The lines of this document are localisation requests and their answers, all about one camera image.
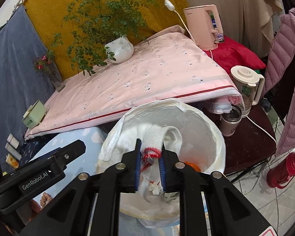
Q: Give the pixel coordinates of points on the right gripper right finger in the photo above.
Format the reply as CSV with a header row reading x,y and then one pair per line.
x,y
209,203

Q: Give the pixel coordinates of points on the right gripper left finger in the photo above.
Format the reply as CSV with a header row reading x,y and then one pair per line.
x,y
89,205

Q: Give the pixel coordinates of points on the orange plastic bag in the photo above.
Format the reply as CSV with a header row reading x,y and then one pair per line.
x,y
194,166

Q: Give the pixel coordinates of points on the white lined trash bin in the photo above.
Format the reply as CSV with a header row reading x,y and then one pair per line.
x,y
202,143

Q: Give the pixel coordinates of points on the person's left hand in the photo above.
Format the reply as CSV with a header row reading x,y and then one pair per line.
x,y
35,206

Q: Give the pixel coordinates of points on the pink dotted scrunchie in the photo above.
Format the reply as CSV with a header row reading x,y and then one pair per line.
x,y
46,198

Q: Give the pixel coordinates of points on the white tall tube bottle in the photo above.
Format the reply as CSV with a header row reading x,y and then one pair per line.
x,y
13,151

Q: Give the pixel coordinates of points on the white jar with lid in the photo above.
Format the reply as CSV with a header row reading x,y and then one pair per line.
x,y
13,141

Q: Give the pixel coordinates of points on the blue planet pattern tablecloth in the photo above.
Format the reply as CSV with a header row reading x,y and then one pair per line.
x,y
80,150

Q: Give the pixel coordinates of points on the red thermos flask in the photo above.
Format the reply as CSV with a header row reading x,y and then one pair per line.
x,y
281,175

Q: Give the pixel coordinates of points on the dark wooden side table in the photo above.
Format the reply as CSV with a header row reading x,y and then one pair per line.
x,y
252,143

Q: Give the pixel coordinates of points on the mint green tissue box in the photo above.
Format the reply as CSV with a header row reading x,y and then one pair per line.
x,y
34,114

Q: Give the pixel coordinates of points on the beige travel mug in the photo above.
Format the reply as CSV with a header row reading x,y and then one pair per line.
x,y
230,121

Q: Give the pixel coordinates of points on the glass vase with red flowers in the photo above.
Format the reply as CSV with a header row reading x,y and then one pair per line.
x,y
47,65

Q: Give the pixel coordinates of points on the blue blanket backdrop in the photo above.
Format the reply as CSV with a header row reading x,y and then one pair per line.
x,y
21,85

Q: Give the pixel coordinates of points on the pink bedding mat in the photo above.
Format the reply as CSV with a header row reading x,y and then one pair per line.
x,y
168,65

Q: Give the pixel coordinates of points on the red cushion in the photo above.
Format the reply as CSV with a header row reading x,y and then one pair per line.
x,y
231,53

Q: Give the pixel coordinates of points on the pink puffer jacket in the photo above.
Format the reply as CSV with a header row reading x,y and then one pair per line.
x,y
279,86

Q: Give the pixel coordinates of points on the green plant in white pot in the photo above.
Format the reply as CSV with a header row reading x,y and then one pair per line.
x,y
95,23

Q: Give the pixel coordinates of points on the pink water dispenser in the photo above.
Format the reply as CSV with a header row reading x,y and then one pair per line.
x,y
205,26

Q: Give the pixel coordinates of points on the beige curtain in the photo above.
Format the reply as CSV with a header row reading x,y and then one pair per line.
x,y
252,23

